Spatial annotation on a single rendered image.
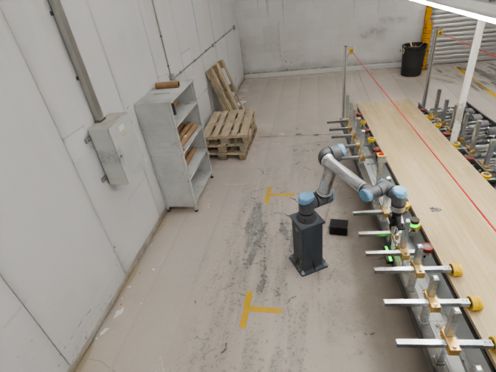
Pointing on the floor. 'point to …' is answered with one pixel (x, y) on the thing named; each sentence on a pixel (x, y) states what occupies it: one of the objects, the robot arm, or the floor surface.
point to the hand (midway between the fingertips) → (394, 234)
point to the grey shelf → (190, 184)
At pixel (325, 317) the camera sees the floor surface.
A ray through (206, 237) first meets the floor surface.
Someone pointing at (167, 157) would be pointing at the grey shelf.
